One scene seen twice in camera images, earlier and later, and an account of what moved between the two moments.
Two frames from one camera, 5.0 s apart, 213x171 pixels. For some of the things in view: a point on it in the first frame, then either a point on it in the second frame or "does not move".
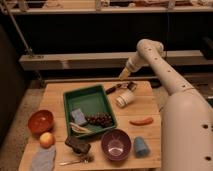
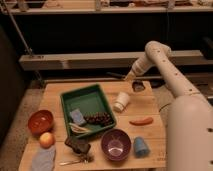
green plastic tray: x=93 y=99 does not move
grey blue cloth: x=45 y=159 does not move
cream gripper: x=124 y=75 -> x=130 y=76
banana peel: x=79 y=128 does not move
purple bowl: x=116 y=144 does not move
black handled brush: x=129 y=84 -> x=137 y=85
